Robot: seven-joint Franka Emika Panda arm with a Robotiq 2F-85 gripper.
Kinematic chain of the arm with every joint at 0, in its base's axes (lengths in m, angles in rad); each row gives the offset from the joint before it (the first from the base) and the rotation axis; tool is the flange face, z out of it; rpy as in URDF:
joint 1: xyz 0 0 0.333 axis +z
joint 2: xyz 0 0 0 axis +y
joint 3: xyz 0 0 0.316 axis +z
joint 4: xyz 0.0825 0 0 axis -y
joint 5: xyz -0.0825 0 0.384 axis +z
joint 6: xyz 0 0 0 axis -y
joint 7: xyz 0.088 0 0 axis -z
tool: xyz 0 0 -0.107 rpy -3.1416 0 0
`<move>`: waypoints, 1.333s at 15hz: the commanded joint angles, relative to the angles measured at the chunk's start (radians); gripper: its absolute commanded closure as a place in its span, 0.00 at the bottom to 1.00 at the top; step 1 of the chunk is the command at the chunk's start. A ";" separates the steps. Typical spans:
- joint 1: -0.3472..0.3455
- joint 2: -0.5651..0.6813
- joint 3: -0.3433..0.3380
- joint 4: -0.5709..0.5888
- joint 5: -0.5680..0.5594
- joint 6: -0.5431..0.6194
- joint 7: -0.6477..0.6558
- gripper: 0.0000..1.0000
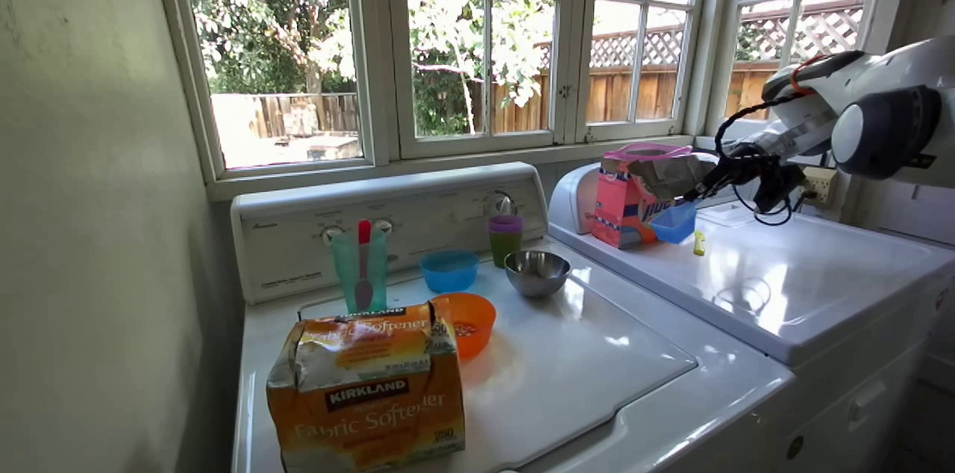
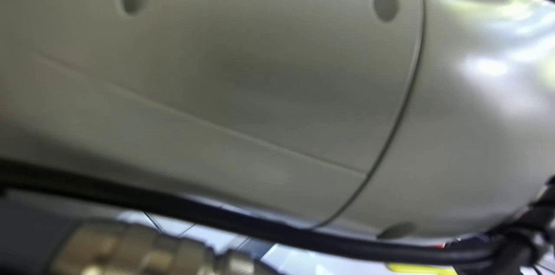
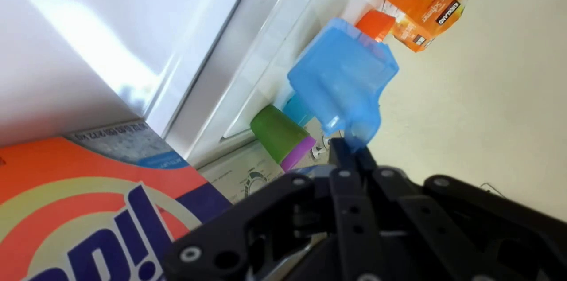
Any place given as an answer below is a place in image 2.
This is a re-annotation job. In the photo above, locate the yellow object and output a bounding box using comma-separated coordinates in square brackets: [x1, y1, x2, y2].
[387, 263, 458, 275]

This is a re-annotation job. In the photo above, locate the metal cable plug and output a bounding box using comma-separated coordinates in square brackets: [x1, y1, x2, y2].
[43, 219, 271, 275]

